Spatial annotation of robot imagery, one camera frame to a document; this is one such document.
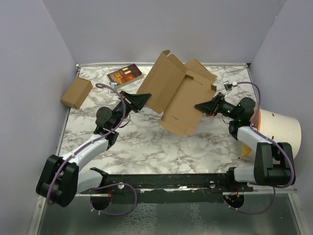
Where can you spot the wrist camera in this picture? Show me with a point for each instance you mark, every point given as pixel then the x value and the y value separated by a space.
pixel 113 89
pixel 229 85

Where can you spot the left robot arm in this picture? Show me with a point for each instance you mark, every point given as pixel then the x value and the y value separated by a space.
pixel 59 179

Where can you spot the small closed cardboard box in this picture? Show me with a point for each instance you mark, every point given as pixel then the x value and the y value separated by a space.
pixel 77 93

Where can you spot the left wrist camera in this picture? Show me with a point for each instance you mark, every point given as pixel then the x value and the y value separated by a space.
pixel 113 89

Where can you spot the white cylinder drum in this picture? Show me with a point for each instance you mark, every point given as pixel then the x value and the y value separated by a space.
pixel 277 127

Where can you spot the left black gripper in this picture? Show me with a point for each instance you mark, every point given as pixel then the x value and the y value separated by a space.
pixel 138 101

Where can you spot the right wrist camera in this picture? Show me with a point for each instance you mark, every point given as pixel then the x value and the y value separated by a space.
pixel 229 85

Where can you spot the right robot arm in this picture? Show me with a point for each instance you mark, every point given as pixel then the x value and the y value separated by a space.
pixel 273 163

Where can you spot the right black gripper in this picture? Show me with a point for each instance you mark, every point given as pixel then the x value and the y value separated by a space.
pixel 209 107

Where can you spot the dark orange book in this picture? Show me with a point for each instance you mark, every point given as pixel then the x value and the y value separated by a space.
pixel 125 76

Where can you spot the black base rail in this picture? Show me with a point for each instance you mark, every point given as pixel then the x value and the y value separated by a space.
pixel 165 188

